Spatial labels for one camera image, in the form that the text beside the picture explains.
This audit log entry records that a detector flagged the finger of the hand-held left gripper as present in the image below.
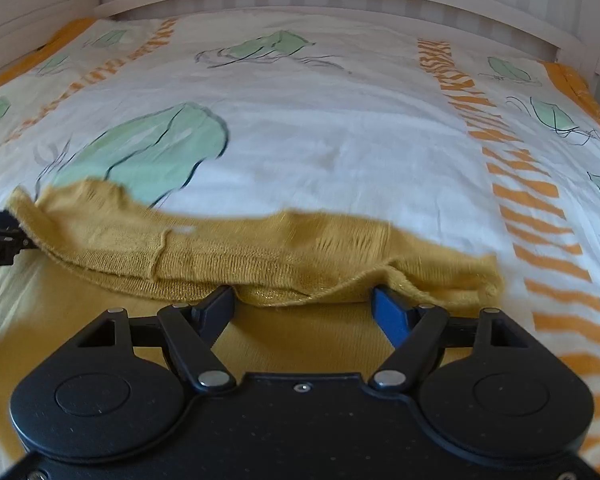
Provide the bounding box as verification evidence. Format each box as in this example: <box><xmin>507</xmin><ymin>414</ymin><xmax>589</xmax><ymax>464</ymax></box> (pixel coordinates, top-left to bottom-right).
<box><xmin>2</xmin><ymin>229</ymin><xmax>37</xmax><ymax>253</ymax></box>

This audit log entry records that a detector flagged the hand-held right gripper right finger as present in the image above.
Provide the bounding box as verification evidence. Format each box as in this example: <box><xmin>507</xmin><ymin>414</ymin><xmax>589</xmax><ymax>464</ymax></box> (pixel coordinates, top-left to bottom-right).
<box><xmin>369</xmin><ymin>285</ymin><xmax>532</xmax><ymax>392</ymax></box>

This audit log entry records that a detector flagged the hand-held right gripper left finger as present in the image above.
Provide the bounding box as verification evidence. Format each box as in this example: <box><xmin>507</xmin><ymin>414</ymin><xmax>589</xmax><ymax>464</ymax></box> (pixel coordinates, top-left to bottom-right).
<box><xmin>74</xmin><ymin>285</ymin><xmax>238</xmax><ymax>392</ymax></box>

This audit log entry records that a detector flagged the mustard yellow knit sweater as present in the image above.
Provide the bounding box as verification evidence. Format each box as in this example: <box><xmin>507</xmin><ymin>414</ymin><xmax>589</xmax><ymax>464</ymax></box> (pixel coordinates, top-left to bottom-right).
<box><xmin>0</xmin><ymin>179</ymin><xmax>503</xmax><ymax>461</ymax></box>

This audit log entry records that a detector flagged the white leaf print duvet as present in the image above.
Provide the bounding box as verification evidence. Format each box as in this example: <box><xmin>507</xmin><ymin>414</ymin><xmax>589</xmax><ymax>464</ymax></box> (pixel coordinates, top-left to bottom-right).
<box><xmin>0</xmin><ymin>10</ymin><xmax>600</xmax><ymax>480</ymax></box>

